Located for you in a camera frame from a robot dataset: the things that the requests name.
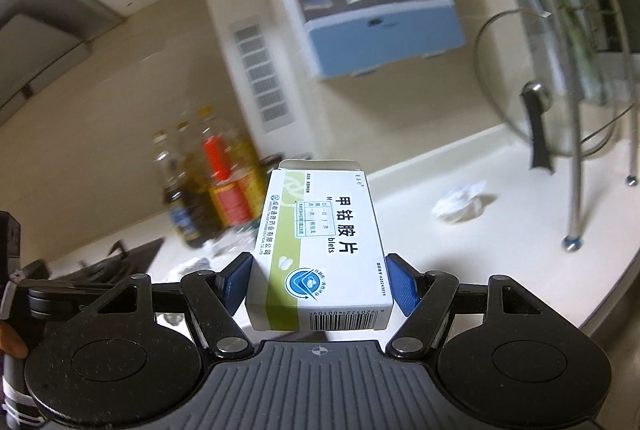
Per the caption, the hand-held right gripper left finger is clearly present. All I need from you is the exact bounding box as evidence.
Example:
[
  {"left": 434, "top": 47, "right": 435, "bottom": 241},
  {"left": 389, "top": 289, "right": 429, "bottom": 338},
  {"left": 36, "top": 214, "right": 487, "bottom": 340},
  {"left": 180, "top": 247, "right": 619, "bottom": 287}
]
[{"left": 95, "top": 251, "right": 253, "bottom": 359}]

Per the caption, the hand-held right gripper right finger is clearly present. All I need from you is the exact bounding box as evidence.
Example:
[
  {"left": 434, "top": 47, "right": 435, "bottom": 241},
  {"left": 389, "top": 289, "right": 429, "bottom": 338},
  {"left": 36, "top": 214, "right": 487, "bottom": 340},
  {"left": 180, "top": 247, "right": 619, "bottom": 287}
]
[{"left": 386, "top": 253, "right": 546, "bottom": 359}]

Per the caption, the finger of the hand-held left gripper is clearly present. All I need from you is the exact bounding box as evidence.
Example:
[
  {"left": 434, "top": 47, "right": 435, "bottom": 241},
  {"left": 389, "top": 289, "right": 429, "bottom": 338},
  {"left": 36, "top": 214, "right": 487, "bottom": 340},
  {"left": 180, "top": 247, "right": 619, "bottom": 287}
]
[{"left": 28, "top": 281, "right": 115, "bottom": 319}]

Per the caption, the white and green medicine box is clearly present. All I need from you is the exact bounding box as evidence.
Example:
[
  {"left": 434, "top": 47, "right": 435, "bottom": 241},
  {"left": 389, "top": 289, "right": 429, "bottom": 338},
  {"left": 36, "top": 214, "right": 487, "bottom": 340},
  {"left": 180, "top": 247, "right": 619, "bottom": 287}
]
[{"left": 245, "top": 159, "right": 393, "bottom": 333}]

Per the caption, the white tissue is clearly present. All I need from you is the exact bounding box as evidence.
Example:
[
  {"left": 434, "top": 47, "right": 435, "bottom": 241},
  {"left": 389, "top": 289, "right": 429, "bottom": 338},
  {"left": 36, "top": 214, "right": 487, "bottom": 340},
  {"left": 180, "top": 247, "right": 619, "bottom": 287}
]
[{"left": 431, "top": 180, "right": 488, "bottom": 225}]

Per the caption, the person's left hand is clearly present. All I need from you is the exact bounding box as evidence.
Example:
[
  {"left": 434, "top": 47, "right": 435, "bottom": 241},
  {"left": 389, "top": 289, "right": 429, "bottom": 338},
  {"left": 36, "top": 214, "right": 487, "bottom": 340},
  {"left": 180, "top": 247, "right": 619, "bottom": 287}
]
[{"left": 0, "top": 321, "right": 29, "bottom": 360}]

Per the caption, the clear plastic wrap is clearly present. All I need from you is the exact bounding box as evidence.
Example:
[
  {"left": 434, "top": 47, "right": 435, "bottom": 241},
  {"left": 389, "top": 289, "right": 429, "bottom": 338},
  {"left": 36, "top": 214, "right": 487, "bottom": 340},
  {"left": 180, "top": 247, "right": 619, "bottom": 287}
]
[{"left": 170, "top": 255, "right": 216, "bottom": 280}]

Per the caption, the large dark oil bottle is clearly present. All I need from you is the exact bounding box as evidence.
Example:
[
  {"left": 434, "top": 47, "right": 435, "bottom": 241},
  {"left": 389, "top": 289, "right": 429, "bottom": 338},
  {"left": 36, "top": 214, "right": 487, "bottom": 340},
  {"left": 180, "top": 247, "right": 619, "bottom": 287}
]
[{"left": 170, "top": 120, "right": 226, "bottom": 248}]

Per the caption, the black gas stove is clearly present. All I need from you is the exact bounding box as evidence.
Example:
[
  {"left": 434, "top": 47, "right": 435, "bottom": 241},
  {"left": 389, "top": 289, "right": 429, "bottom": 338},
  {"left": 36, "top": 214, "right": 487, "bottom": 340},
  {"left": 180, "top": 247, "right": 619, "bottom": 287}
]
[{"left": 50, "top": 237, "right": 167, "bottom": 285}]

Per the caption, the slim dark sauce bottle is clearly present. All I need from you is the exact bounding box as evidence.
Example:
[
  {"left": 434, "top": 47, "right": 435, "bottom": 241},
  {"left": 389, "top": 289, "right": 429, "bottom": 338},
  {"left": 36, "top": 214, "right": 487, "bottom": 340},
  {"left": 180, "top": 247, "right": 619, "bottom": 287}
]
[{"left": 150, "top": 131, "right": 193, "bottom": 241}]

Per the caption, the green lidded jar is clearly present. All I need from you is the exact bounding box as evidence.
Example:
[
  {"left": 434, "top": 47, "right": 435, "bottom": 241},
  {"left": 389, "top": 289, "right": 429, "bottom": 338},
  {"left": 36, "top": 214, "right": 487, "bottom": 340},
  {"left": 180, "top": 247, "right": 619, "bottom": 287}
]
[{"left": 257, "top": 154, "right": 283, "bottom": 181}]

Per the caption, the metal dish rack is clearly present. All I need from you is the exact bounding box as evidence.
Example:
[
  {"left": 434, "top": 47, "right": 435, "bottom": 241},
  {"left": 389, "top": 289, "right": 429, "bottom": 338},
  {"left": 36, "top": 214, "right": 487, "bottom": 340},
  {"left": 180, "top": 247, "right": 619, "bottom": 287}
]
[{"left": 482, "top": 0, "right": 640, "bottom": 252}]

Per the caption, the grey range hood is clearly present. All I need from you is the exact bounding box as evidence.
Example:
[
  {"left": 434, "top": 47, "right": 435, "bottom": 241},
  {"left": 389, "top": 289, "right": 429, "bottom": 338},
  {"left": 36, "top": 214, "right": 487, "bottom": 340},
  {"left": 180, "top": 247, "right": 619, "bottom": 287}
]
[{"left": 0, "top": 0, "right": 123, "bottom": 123}]

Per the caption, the oil bottle with red handle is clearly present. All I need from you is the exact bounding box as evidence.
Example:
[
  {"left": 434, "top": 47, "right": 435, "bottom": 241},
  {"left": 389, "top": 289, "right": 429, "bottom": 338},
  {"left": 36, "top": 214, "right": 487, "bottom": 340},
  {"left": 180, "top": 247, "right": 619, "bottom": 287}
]
[{"left": 192, "top": 107, "right": 271, "bottom": 231}]

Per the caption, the glass pot lid black handle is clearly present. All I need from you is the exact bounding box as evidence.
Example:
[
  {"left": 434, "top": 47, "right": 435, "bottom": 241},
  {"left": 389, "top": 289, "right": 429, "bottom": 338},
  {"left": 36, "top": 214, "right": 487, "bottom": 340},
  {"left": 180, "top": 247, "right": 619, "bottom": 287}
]
[{"left": 472, "top": 8, "right": 626, "bottom": 176}]

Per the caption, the white wall vent grille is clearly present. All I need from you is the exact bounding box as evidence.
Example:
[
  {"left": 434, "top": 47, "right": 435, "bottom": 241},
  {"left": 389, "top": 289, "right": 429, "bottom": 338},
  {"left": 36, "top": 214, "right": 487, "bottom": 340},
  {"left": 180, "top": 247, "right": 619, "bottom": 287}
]
[{"left": 229, "top": 19, "right": 292, "bottom": 134}]

